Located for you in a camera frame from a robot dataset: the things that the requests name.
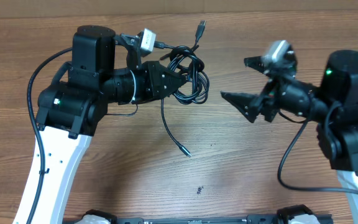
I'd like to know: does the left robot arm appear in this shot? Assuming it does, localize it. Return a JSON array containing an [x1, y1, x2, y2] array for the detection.
[[14, 26, 186, 223]]

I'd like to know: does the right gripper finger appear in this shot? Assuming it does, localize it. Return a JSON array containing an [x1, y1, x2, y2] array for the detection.
[[221, 91, 264, 123], [244, 56, 270, 74]]

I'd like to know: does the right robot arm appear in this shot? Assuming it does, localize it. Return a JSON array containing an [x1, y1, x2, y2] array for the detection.
[[221, 50, 358, 223]]

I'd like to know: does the small black debris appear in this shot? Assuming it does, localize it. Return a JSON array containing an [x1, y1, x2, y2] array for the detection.
[[196, 186, 204, 195]]

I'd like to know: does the thick black USB cable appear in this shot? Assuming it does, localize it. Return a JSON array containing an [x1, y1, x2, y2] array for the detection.
[[159, 20, 211, 105]]

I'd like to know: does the thin black USB-C cable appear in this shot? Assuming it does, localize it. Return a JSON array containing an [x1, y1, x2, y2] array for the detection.
[[160, 98, 193, 158]]

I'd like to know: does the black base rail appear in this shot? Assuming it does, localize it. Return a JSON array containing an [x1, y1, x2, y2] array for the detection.
[[65, 204, 334, 224]]

